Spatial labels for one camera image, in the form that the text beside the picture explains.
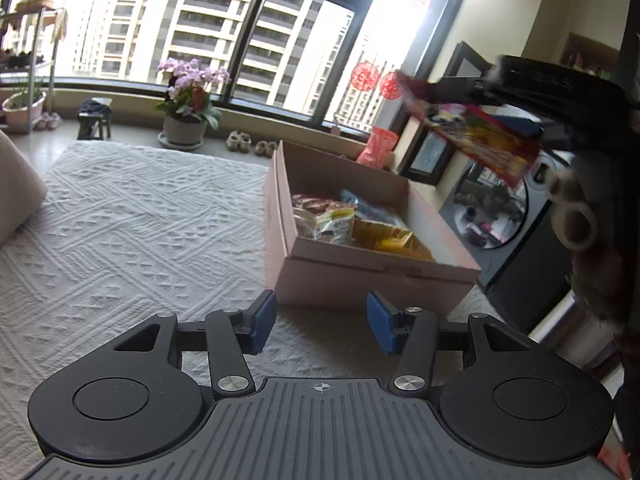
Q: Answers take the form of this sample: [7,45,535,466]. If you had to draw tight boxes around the small yellow white packet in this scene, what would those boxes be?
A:
[293,207,356,246]

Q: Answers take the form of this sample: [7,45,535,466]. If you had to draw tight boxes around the red orange bag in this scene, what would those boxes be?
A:
[357,127,398,169]

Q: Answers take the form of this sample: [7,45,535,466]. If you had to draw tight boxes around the red paper window decoration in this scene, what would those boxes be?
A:
[349,61,381,92]

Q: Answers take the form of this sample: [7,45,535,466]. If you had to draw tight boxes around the red snack packet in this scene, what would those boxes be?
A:
[292,194,344,216]

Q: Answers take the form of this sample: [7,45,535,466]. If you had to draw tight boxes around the small dark stool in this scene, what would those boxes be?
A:
[77,98,112,141]

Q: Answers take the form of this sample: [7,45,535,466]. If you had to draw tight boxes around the blue white snack bag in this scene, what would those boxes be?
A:
[340,188,407,229]

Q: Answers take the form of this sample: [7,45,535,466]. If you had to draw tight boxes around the pink flower pot plant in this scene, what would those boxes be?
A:
[156,58,229,151]

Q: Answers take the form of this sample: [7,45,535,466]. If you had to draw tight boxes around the red yellow chicken snack bag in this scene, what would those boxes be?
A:
[396,72,539,188]

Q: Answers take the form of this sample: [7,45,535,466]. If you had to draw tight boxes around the beige draped sofa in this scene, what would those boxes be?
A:
[0,131,48,245]

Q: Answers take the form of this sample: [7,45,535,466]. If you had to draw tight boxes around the pair of beige slippers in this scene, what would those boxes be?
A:
[226,130,252,154]

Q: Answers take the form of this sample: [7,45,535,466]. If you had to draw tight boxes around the metal shelf rack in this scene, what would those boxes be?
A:
[1,0,67,134]

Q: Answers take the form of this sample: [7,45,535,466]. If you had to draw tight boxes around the green plant white pot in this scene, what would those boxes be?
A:
[2,79,47,129]

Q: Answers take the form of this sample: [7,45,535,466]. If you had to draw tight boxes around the dark picture frame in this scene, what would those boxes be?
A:
[397,41,491,185]

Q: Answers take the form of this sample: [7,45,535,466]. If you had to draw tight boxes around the white textured table cloth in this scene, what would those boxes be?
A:
[0,138,501,470]

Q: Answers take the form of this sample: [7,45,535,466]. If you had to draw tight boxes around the cardboard box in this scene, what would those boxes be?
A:
[264,142,480,315]

